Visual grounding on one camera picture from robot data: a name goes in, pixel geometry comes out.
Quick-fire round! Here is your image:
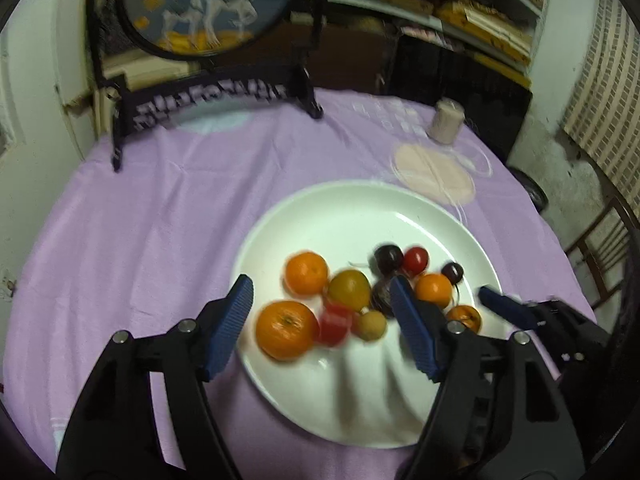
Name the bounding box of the small smooth orange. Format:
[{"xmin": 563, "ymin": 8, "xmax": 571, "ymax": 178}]
[{"xmin": 414, "ymin": 273, "xmax": 452, "ymax": 310}]

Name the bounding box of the red cherry tomato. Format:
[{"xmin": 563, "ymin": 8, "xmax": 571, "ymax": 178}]
[
  {"xmin": 317, "ymin": 304, "xmax": 354, "ymax": 348},
  {"xmin": 402, "ymin": 246, "xmax": 430, "ymax": 276}
]

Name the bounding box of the small yellow kumquat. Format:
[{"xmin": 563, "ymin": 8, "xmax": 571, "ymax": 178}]
[{"xmin": 352, "ymin": 310, "xmax": 387, "ymax": 341}]

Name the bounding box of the yellowish orange fruit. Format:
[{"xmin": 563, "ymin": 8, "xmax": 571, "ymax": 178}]
[{"xmin": 326, "ymin": 269, "xmax": 371, "ymax": 312}]

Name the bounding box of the large mandarin orange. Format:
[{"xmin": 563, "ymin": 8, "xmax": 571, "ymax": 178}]
[{"xmin": 255, "ymin": 301, "xmax": 319, "ymax": 362}]

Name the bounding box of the wooden chair right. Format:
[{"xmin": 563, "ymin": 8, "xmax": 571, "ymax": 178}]
[{"xmin": 564, "ymin": 196, "xmax": 639, "ymax": 311}]

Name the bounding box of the black round stool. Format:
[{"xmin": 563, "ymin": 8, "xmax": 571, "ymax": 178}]
[{"xmin": 509, "ymin": 167, "xmax": 549, "ymax": 214}]

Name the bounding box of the white oval plate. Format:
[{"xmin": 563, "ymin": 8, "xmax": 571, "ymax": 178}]
[{"xmin": 231, "ymin": 180, "xmax": 504, "ymax": 450}]

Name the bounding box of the purple tablecloth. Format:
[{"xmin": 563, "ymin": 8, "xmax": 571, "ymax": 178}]
[{"xmin": 3, "ymin": 90, "xmax": 590, "ymax": 466}]

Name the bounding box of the pale drink can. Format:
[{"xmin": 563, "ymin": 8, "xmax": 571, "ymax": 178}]
[{"xmin": 427, "ymin": 99, "xmax": 465, "ymax": 145}]

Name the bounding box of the black cabinet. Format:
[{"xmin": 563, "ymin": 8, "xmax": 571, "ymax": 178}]
[{"xmin": 386, "ymin": 35, "xmax": 533, "ymax": 162}]

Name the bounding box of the shelf with wooden boards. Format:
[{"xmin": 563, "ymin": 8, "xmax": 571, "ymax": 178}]
[{"xmin": 329, "ymin": 0, "xmax": 548, "ymax": 89}]

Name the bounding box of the round deer art screen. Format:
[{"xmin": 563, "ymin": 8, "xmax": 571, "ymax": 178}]
[{"xmin": 86, "ymin": 0, "xmax": 326, "ymax": 172}]

